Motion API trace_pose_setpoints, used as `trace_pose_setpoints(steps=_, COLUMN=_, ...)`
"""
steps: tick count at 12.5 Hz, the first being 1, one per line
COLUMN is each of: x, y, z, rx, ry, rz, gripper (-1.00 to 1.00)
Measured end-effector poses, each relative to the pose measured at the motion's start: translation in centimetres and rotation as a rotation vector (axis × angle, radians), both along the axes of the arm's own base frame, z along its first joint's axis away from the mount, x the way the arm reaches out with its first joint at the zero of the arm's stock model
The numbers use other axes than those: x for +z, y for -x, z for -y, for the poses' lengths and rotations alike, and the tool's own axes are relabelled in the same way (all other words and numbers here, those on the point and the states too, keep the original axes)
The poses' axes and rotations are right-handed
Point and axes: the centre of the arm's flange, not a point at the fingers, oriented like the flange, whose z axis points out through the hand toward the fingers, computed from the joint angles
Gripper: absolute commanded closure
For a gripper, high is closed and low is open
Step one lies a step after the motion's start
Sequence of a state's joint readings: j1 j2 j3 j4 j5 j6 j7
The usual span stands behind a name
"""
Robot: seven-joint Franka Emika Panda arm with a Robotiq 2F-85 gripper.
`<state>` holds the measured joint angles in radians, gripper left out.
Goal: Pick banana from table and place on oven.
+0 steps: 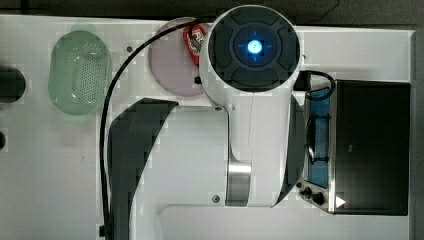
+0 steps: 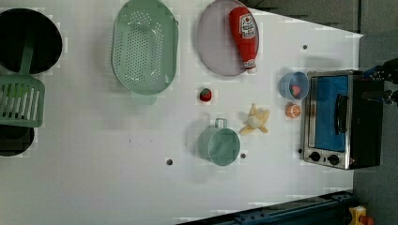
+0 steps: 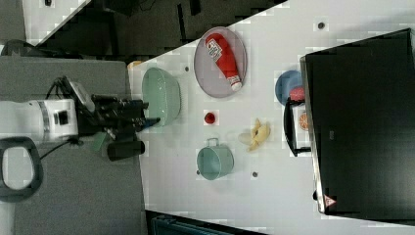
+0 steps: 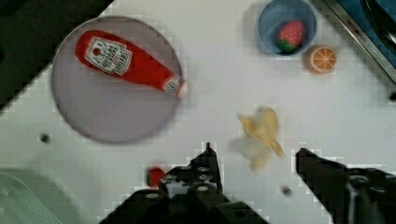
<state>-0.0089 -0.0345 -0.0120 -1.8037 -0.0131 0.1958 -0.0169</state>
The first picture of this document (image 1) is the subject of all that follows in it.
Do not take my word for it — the green plastic colander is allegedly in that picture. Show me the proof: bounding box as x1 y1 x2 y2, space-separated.
48 30 112 116

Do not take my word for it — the red ketchup bottle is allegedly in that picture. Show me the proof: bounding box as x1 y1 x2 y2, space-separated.
183 24 206 66

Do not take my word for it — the purple round plate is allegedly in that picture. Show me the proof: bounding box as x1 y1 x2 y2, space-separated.
148 24 209 97

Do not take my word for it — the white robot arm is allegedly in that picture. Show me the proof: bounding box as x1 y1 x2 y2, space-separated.
107 5 301 240

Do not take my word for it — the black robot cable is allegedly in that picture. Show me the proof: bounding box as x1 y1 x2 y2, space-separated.
99 19 214 240

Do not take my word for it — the black toaster oven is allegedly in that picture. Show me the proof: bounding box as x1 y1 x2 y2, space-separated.
297 80 411 216

